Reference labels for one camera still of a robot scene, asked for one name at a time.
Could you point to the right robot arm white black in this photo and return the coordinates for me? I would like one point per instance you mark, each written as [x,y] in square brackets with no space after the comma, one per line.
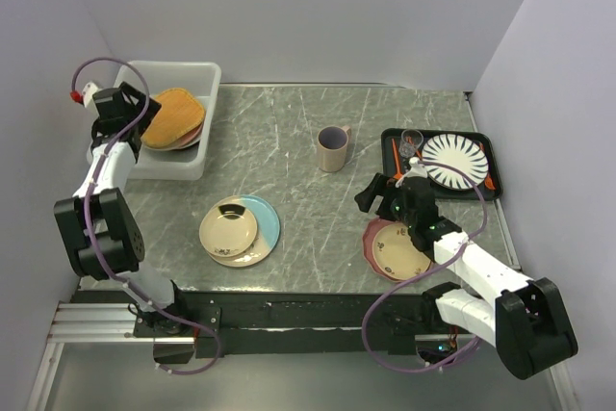
[524,319]

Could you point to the beige flower plate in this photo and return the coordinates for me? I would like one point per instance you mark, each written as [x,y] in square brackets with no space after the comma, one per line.
[394,253]

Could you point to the white blue striped plate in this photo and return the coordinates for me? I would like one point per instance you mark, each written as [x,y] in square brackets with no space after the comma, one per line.
[452,158]

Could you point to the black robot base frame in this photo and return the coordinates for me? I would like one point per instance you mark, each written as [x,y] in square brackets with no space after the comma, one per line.
[246,323]

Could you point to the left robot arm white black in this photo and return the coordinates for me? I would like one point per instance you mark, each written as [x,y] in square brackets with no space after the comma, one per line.
[100,234]

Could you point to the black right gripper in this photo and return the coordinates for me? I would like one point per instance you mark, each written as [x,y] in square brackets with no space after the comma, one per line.
[388,190]

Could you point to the beige pink branch plate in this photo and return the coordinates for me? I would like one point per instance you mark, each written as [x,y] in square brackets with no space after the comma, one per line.
[187,140]

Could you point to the pink scalloped plate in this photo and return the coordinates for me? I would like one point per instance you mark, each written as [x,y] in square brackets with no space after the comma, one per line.
[367,239]

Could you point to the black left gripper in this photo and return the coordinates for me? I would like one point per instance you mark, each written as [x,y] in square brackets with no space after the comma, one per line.
[151,110]

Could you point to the small clear glass cup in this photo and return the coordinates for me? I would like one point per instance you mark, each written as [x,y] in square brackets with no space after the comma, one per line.
[410,144]

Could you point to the pink beige mug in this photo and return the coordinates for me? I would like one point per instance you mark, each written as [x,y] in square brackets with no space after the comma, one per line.
[332,145]

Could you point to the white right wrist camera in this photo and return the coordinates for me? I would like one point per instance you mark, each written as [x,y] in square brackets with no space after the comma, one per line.
[416,169]

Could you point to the small beige black-stroke plate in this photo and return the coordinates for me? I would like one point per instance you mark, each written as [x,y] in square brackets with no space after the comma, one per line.
[228,229]

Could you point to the beige blue large plate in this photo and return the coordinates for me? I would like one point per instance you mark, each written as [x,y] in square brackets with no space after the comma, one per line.
[269,229]

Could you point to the translucent white plastic bin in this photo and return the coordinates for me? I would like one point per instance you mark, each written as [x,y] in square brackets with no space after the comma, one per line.
[202,81]

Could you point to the black serving tray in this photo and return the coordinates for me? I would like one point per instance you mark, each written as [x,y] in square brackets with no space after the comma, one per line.
[490,191]

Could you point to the wooden bamboo tray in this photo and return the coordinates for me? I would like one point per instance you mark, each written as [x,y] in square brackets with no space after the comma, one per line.
[181,112]

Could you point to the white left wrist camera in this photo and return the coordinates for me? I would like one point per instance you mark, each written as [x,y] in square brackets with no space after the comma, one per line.
[86,93]

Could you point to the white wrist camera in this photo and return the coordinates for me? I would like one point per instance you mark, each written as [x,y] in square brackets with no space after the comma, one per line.
[86,93]
[416,169]

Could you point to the orange utensil on tray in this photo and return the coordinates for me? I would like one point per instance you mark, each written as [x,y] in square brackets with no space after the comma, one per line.
[489,183]

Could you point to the orange chopsticks on tray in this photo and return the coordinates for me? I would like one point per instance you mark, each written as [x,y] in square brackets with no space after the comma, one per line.
[401,164]

